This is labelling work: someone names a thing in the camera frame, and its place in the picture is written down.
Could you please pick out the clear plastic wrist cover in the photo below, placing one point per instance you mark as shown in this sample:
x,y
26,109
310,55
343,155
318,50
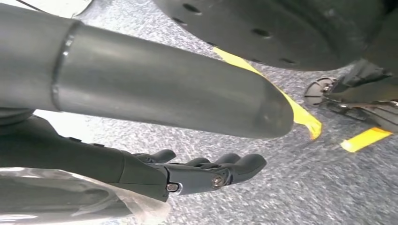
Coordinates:
x,y
62,198

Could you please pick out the metal robot foot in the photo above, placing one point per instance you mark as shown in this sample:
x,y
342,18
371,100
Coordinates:
x,y
357,96

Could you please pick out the yellow floor tape strip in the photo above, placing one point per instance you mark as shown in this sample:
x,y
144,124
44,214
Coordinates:
x,y
363,139
303,116

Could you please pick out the dark grey robot leg shell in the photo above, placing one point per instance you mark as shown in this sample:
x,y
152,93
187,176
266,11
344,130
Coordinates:
x,y
280,31

